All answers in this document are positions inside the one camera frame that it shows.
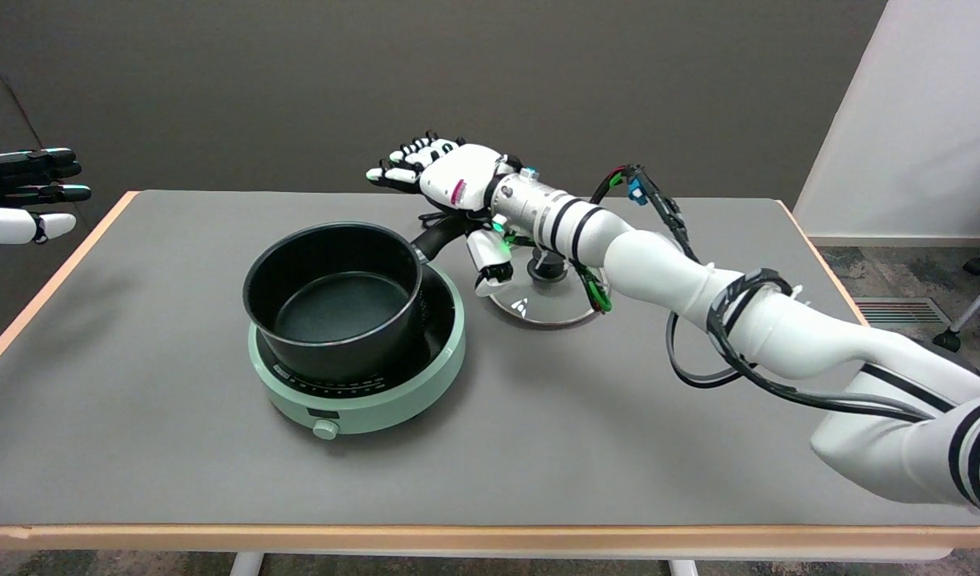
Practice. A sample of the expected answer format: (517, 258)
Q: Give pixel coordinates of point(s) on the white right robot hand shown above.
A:
(454, 176)

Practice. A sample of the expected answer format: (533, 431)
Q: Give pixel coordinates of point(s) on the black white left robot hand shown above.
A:
(18, 226)

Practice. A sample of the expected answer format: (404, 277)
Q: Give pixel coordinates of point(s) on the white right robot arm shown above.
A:
(658, 264)

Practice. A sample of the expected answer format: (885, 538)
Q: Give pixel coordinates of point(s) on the glass lid with black knob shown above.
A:
(554, 310)

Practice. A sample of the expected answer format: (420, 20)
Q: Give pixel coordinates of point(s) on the green round induction cooker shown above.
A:
(378, 408)

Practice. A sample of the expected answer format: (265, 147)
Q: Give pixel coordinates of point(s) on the grey table mat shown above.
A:
(618, 448)

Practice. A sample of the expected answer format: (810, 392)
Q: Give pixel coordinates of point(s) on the white table leg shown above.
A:
(246, 565)
(684, 569)

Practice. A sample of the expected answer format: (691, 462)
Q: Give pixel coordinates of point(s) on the floor vent grille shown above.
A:
(902, 311)

